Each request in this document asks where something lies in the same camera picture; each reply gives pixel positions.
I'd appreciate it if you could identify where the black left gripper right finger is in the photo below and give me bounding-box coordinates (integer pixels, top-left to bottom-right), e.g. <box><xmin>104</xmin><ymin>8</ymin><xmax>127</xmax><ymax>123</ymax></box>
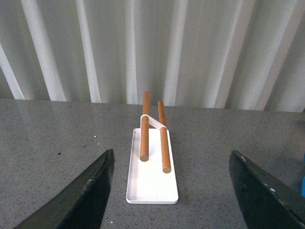
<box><xmin>229</xmin><ymin>150</ymin><xmax>305</xmax><ymax>229</ymax></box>

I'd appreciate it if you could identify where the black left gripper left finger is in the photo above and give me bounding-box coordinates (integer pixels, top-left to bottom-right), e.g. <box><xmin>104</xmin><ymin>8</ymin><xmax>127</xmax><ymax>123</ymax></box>
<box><xmin>16</xmin><ymin>149</ymin><xmax>114</xmax><ymax>229</ymax></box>

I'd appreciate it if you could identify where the blue microfiber cloth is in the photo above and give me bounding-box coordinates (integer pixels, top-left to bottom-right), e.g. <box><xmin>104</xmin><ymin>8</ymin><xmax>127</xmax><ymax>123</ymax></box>
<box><xmin>301</xmin><ymin>154</ymin><xmax>305</xmax><ymax>198</ymax></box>

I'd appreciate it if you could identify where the white metal towel rack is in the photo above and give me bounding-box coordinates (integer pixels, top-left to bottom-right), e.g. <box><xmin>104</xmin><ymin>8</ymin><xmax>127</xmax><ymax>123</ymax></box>
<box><xmin>126</xmin><ymin>115</ymin><xmax>179</xmax><ymax>204</ymax></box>

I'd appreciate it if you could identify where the right wooden rack rod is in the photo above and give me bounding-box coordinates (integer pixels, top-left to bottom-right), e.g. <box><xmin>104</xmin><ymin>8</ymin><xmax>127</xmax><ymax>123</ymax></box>
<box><xmin>158</xmin><ymin>101</ymin><xmax>172</xmax><ymax>174</ymax></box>

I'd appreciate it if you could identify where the wooden rack rod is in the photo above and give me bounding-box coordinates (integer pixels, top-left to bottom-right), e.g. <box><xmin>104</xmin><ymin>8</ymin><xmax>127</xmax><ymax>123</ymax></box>
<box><xmin>140</xmin><ymin>91</ymin><xmax>149</xmax><ymax>162</ymax></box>
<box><xmin>158</xmin><ymin>101</ymin><xmax>172</xmax><ymax>174</ymax></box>

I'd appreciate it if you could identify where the left wooden rack rod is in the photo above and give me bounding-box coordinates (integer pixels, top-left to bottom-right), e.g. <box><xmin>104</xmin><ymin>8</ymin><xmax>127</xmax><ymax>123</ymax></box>
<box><xmin>140</xmin><ymin>91</ymin><xmax>149</xmax><ymax>162</ymax></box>

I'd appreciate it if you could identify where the white pleated curtain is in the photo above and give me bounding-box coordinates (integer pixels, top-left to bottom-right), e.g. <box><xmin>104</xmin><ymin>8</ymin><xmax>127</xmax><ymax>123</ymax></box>
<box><xmin>0</xmin><ymin>0</ymin><xmax>305</xmax><ymax>112</ymax></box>

